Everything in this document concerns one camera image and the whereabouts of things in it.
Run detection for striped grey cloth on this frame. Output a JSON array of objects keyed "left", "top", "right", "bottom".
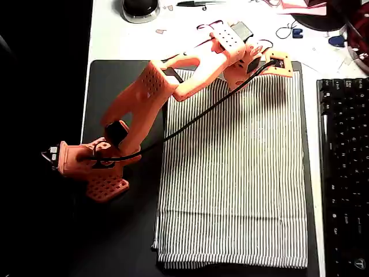
[{"left": 150, "top": 68, "right": 310, "bottom": 270}]

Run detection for black thread snips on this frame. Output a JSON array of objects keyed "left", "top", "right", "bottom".
[{"left": 176, "top": 0, "right": 227, "bottom": 12}]

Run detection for red paper sheets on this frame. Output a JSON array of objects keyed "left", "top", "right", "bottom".
[{"left": 259, "top": 0, "right": 328, "bottom": 16}]

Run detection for black round disc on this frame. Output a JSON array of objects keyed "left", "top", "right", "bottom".
[{"left": 291, "top": 11, "right": 351, "bottom": 32}]

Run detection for blue plastic piece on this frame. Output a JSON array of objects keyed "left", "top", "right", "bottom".
[{"left": 328, "top": 35, "right": 347, "bottom": 48}]

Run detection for black silver computer mouse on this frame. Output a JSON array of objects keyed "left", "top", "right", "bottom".
[{"left": 121, "top": 0, "right": 161, "bottom": 24}]

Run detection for black desk mat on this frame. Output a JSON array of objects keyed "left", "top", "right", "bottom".
[{"left": 67, "top": 59, "right": 321, "bottom": 277}]

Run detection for red patterned cloth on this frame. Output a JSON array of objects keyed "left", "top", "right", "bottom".
[{"left": 340, "top": 0, "right": 369, "bottom": 76}]

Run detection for black keyboard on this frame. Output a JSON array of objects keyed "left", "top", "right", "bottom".
[{"left": 316, "top": 77, "right": 369, "bottom": 277}]

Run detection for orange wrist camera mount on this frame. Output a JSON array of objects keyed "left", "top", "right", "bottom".
[{"left": 263, "top": 50, "right": 295, "bottom": 78}]

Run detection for black camera cable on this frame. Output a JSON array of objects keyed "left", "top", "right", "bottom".
[{"left": 77, "top": 58, "right": 279, "bottom": 171}]

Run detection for red white servo wire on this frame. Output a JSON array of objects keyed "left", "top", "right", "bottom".
[{"left": 196, "top": 20, "right": 224, "bottom": 31}]

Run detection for thin wire loop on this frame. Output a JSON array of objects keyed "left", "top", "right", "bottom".
[{"left": 276, "top": 20, "right": 299, "bottom": 40}]

